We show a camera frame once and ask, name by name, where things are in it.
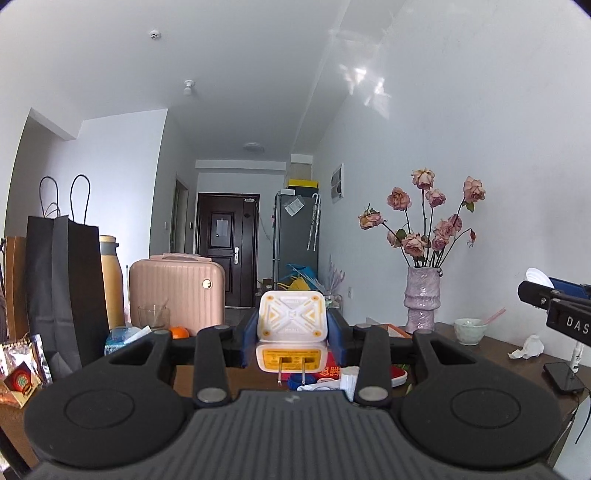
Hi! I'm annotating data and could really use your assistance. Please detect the white orange power adapter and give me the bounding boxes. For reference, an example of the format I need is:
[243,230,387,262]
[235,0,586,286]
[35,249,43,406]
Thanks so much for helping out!
[256,290,329,385]

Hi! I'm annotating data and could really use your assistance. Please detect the clear plastic jar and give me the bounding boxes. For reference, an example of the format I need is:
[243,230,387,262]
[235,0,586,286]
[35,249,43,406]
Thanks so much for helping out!
[339,366,360,402]

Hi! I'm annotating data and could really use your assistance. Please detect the white jar lid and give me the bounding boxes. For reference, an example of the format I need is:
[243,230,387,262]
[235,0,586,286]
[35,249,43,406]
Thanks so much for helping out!
[525,267,554,289]

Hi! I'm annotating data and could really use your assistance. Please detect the crumpled white tissue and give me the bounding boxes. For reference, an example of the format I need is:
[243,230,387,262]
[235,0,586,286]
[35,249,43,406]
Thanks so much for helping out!
[508,335,545,360]

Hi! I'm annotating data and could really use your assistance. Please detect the black smartphone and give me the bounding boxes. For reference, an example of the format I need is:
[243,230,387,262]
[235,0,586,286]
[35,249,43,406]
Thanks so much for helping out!
[543,362,585,394]

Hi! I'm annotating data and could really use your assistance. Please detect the red cardboard box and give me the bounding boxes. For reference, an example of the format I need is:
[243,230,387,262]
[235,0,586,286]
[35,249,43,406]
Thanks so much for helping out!
[277,324,414,404]

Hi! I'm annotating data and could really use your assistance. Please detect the pink spoon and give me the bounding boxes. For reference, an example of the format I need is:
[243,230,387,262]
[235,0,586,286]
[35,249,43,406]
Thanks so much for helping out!
[481,307,506,325]

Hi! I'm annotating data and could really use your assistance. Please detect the pink suitcase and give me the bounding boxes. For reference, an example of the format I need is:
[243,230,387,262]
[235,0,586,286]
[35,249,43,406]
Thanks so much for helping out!
[128,253,226,334]

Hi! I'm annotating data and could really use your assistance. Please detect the yellow blue clutter pile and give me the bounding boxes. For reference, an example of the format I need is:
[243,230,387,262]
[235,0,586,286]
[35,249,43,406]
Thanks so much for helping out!
[276,263,346,297]

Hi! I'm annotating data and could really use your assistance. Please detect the clear drinking glass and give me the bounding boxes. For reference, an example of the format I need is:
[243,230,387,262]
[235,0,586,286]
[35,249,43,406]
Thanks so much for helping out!
[137,304,170,330]

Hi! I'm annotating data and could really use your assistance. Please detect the purple textured vase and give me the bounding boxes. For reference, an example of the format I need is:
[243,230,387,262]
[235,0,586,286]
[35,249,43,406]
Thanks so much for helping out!
[404,267,441,334]

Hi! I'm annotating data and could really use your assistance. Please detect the light green bowl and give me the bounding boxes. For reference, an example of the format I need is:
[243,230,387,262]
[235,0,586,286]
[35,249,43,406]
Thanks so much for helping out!
[454,318,487,346]

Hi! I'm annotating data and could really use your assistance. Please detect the dark brown door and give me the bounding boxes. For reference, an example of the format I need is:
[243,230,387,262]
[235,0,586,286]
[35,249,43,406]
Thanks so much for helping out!
[197,193,259,308]

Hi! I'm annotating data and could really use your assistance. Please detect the grey refrigerator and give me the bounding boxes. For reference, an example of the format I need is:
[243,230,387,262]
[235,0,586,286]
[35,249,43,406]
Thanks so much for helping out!
[273,192,318,284]

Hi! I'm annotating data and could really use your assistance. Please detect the blue tissue pack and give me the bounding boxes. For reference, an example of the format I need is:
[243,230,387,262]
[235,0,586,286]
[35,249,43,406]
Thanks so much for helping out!
[104,326,152,355]

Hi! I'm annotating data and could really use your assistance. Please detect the dried pink roses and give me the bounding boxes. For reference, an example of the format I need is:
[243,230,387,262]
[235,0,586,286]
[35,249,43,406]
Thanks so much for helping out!
[358,168,486,269]

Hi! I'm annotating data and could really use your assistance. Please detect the yellow thermos bottle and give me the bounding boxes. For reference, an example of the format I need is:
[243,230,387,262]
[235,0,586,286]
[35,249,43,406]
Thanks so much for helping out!
[99,235,125,330]

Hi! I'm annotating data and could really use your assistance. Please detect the black paper bag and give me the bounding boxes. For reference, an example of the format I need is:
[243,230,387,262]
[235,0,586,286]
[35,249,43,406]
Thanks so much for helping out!
[25,200,109,380]

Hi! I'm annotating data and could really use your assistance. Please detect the snack packets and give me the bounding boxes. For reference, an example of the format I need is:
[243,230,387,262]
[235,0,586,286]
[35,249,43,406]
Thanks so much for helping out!
[1,334,52,409]

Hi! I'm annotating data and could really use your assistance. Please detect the black charging cable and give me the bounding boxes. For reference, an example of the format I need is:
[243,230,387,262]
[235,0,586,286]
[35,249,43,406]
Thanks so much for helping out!
[572,386,591,446]

